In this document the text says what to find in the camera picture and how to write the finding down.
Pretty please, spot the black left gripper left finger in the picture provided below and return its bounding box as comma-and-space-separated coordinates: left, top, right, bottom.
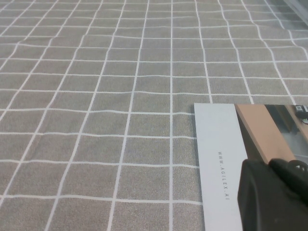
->
237, 158, 308, 231

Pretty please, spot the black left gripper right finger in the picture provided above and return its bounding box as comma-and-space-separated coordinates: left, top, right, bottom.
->
268, 158, 308, 207

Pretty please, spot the grey checked tablecloth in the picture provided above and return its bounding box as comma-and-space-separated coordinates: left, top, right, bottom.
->
0, 0, 308, 231

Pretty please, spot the AgileX photo brochure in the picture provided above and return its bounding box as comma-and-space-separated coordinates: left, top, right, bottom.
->
193, 103, 308, 231

